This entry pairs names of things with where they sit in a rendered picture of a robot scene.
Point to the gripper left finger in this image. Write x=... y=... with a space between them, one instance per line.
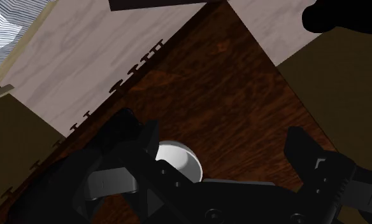
x=149 y=139

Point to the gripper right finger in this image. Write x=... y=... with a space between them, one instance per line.
x=329 y=173

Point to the white bowl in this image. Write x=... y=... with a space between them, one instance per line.
x=179 y=158

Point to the grey white striped fabric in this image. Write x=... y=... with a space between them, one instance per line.
x=1 y=28

